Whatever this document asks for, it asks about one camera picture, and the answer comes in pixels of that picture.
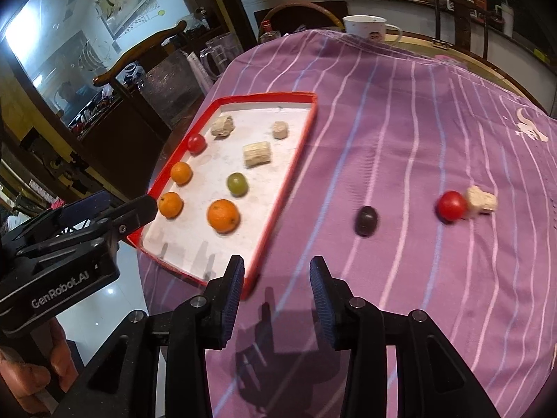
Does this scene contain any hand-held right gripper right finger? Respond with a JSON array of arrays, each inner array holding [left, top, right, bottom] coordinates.
[[309, 255, 501, 418]]

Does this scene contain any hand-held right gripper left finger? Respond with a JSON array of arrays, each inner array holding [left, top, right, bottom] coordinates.
[[56, 254, 245, 418]]

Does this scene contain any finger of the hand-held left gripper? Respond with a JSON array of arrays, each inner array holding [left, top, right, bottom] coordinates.
[[108, 195, 157, 238], [60, 190, 128, 224]]

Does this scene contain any red rimmed white tray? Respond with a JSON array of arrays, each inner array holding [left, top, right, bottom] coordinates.
[[126, 91, 318, 300]]

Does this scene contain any large orange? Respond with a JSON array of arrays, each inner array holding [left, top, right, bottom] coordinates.
[[206, 199, 241, 233]]

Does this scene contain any dark purple plum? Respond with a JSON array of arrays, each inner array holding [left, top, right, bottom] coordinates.
[[353, 206, 379, 238]]

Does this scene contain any green round fruit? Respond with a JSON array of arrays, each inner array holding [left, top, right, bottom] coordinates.
[[227, 172, 249, 196]]

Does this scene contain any large beige food chunk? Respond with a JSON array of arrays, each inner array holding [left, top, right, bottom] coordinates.
[[243, 140, 273, 168]]

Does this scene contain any heart shaped beige food chunk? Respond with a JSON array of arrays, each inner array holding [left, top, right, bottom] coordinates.
[[463, 186, 497, 216]]

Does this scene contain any person's left hand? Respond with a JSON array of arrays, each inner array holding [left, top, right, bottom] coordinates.
[[0, 319, 80, 415]]

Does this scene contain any curved wooden chair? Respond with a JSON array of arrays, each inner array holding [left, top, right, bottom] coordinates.
[[93, 21, 188, 88]]

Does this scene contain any glass pitcher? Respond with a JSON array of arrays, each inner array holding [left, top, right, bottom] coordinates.
[[200, 32, 243, 83]]

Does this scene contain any purple striped cloth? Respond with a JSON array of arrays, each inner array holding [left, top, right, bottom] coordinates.
[[137, 28, 557, 418]]

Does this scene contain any red capped bottle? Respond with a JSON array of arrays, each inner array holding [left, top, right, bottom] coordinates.
[[260, 20, 282, 44]]

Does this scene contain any white cartoon mug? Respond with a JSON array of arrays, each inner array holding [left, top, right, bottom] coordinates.
[[342, 15, 403, 43]]

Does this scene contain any dark wooden chair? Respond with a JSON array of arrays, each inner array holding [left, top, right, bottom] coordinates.
[[424, 0, 492, 55]]

